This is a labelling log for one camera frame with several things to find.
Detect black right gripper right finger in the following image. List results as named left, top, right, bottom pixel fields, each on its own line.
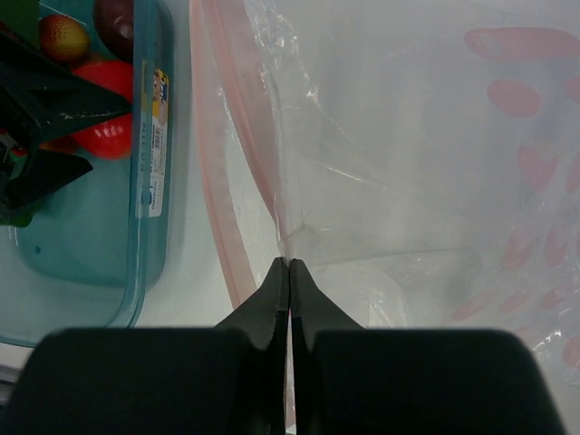
left=289, top=260, right=565, bottom=434

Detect clear pink zip top bag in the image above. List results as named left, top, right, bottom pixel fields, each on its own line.
left=189, top=1, right=579, bottom=387

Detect red strawberry bunch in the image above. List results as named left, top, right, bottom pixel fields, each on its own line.
left=0, top=14, right=91, bottom=158

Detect red yellow fake apple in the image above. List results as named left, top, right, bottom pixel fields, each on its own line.
left=72, top=61, right=133, bottom=160

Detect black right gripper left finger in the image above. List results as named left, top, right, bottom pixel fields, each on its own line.
left=9, top=259, right=289, bottom=434

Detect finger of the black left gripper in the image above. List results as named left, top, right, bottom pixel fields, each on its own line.
left=1, top=33, right=130, bottom=139
left=1, top=151, right=93, bottom=221

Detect dark purple fake plum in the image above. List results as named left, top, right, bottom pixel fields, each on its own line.
left=92, top=0, right=134, bottom=63

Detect blue transparent plastic tray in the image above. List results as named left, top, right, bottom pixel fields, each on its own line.
left=1, top=1, right=173, bottom=347

